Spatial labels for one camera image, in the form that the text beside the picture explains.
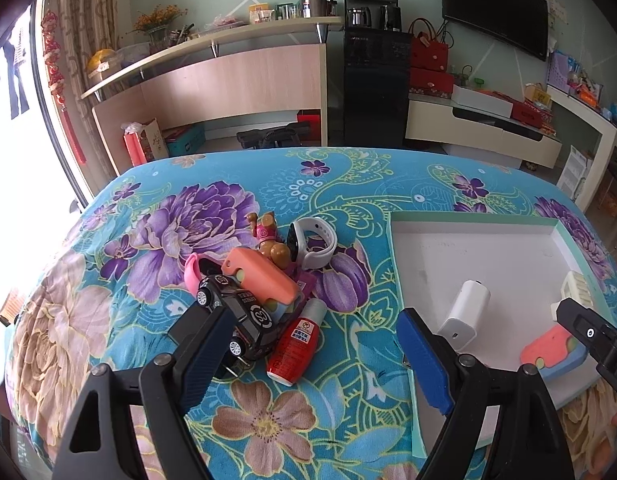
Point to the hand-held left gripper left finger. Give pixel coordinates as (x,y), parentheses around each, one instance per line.
(211,355)

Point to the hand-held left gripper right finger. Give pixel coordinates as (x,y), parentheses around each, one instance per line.
(423,360)

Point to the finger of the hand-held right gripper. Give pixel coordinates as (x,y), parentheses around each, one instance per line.
(615,367)
(583,325)

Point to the cream hair claw clip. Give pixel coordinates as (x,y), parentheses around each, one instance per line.
(578,287)

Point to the coral and blue plastic toy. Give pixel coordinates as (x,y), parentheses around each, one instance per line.
(548,355)

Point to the black toy car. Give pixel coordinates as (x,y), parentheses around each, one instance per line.
(248,310)

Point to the white power adapter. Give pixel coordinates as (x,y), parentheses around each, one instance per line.
(463,315)

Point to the pink kids smartwatch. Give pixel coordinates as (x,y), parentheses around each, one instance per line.
(193,277)

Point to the red bottle with white cap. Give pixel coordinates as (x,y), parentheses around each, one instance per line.
(293,345)

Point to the orange plastic toy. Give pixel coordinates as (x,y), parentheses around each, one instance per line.
(261,275)

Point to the green shallow cardboard box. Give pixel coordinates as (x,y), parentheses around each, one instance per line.
(498,255)

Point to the purple lighter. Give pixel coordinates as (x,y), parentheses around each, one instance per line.
(306,285)

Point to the brown and pink pup figure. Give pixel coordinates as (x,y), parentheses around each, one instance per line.
(268,237)

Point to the white smartwatch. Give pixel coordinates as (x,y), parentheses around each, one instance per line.
(296,242)

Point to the white small drawer unit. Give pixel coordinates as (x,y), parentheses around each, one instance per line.
(574,170)

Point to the white desk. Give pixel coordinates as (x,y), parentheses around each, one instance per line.
(598,120)

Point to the teal box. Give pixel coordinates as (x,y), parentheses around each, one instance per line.
(186,141)

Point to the red patterned flat box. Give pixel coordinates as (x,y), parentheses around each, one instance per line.
(532,114)

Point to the red paper gift bag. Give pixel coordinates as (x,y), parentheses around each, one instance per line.
(138,145)

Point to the white TV cabinet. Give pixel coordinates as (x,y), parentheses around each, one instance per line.
(468,132)

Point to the white flat box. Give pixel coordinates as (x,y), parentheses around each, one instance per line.
(481,100)

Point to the wooden shelf counter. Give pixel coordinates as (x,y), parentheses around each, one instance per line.
(228,85)

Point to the black water dispenser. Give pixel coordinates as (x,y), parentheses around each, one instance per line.
(376,85)

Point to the red gift box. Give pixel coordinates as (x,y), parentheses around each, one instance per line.
(431,81)

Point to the red handbag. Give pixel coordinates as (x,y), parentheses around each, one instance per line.
(428,50)

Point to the yellow round container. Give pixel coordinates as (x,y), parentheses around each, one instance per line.
(102,60)

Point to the red hanging knot ornament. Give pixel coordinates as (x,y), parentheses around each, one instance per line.
(58,70)

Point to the black television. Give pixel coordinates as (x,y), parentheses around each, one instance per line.
(493,5)

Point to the flower vase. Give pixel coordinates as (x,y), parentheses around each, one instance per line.
(158,20)

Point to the hanging dark clothes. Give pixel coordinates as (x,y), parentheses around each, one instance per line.
(11,75)

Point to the patterned curtain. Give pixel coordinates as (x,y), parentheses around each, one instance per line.
(93,20)

